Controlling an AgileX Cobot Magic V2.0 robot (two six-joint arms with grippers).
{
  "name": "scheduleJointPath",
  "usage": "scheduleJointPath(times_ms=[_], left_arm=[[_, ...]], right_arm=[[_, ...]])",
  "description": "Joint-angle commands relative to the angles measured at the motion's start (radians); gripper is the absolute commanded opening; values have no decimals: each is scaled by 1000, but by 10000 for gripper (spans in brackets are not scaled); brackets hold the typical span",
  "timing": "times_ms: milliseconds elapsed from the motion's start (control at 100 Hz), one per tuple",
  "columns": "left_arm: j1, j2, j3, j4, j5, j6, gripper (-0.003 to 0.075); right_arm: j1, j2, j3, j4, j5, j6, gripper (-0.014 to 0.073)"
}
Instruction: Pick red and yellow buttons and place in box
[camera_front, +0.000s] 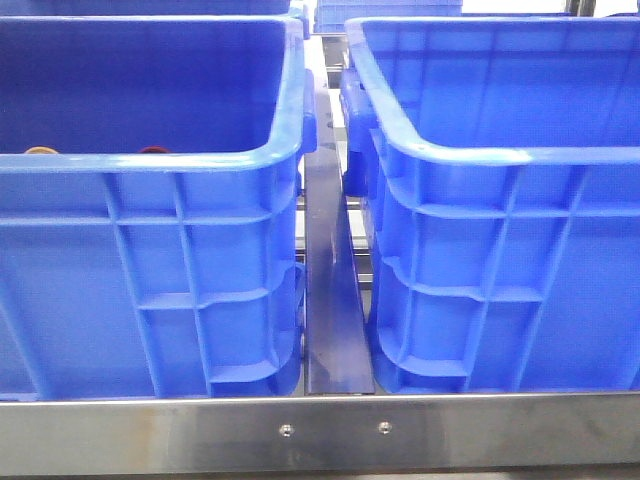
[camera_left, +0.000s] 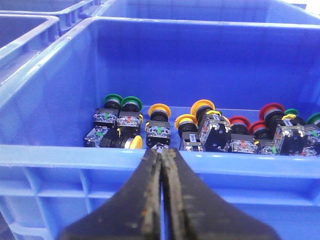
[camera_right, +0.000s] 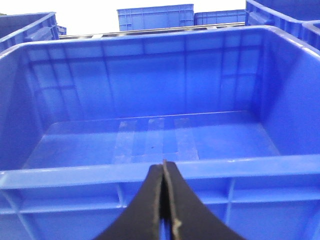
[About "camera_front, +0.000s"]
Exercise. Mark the red mushroom push button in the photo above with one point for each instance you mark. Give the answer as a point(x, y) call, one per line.
point(154, 149)

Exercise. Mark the left blue plastic crate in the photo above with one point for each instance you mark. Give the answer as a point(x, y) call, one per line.
point(128, 275)

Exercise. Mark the blue plastic crate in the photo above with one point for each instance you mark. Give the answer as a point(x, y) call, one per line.
point(128, 275)
point(502, 185)

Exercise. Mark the right blue plastic crate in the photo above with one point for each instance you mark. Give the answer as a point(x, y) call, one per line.
point(502, 185)

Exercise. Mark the rear right blue crate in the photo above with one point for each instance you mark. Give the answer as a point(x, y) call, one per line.
point(330, 16)

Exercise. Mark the rear left blue crate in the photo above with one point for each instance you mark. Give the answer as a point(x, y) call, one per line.
point(295, 9)

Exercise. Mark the steel divider rail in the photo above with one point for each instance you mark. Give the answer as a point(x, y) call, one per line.
point(337, 358)

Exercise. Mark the left rail screw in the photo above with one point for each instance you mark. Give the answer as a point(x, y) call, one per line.
point(286, 430)

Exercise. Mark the rail screw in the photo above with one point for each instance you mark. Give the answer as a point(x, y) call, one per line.
point(384, 427)
point(286, 430)

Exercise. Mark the right rail screw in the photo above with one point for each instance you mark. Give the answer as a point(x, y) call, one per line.
point(384, 427)

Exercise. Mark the steel front rail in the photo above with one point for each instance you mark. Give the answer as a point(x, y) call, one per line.
point(438, 432)

